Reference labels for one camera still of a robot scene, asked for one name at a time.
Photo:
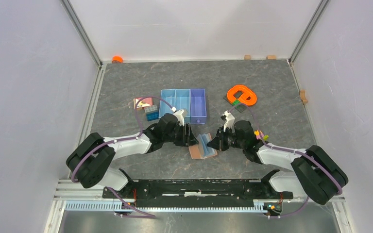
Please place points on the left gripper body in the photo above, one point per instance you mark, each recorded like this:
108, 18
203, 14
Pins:
179, 138

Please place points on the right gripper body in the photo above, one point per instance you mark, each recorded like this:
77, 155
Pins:
227, 139

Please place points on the brown leather card holder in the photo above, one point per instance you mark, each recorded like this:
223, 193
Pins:
201, 150

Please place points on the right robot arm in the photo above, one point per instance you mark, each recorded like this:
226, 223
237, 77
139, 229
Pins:
318, 176

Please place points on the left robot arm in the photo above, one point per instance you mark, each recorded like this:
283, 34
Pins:
90, 162

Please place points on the pink green brick stack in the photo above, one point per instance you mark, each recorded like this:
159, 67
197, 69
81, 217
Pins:
259, 135

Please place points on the blue toy brick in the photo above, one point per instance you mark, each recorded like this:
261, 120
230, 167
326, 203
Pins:
150, 116

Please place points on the blue purple drawer organizer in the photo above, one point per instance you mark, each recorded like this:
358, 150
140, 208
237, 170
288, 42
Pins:
193, 100

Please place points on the clear toy brick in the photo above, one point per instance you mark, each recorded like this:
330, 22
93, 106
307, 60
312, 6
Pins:
151, 109

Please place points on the pink wooden puzzle block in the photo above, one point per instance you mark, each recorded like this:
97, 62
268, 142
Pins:
141, 104

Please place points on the wooden arch block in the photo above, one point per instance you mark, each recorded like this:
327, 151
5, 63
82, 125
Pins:
302, 94

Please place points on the wooden block right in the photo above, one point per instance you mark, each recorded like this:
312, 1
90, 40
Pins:
271, 57

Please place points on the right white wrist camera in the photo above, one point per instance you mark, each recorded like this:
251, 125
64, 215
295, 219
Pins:
229, 120

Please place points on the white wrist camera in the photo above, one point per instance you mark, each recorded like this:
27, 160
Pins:
180, 114
229, 120

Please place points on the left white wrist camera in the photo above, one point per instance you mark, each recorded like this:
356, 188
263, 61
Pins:
180, 114

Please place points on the dark transparent base plate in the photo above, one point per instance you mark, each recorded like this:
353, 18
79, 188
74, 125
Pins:
240, 108

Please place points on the orange plastic ring toy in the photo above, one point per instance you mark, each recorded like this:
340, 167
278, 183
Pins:
244, 94

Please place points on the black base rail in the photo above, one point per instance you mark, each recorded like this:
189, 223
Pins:
200, 193

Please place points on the white cable duct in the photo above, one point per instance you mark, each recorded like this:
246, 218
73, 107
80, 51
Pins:
117, 206

